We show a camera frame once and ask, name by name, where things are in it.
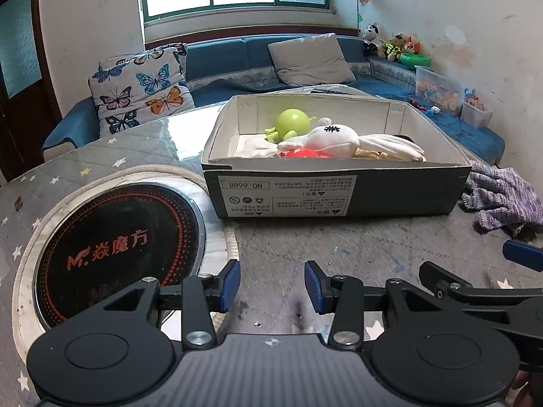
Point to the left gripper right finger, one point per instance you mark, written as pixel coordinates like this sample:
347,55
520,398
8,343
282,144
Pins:
418,347

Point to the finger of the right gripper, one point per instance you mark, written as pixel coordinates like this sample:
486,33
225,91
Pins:
524,254
516,307

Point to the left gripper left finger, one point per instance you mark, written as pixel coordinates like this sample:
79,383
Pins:
125,347

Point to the red round toy figure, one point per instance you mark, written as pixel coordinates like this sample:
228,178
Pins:
301,153

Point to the black cardboard shoe box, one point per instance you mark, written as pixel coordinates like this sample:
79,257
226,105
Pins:
243,183

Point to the purple knitted cloth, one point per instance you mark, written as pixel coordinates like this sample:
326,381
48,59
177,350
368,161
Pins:
501,198

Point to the black round induction cooker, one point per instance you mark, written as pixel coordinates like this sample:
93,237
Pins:
113,240

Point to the small clear plastic box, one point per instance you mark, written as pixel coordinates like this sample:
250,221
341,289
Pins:
476,118

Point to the clear plastic toy bin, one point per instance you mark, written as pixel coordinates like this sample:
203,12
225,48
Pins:
439,90

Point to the white plush rabbit toy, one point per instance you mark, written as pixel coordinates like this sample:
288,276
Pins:
341,141

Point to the green plastic bowl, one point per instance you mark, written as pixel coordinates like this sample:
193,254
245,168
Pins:
412,60

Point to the brown bear plush toy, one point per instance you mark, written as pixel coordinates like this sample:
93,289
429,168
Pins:
395,47

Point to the dark wooden door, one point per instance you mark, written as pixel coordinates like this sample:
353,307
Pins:
29,108

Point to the butterfly print pillow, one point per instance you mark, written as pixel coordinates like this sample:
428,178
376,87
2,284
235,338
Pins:
141,88

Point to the panda plush toy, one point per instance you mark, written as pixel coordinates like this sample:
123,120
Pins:
369,40

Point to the green round toy figure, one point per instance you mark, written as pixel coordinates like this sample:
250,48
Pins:
290,123

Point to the grey cushion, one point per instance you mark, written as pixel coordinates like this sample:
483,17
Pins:
310,60

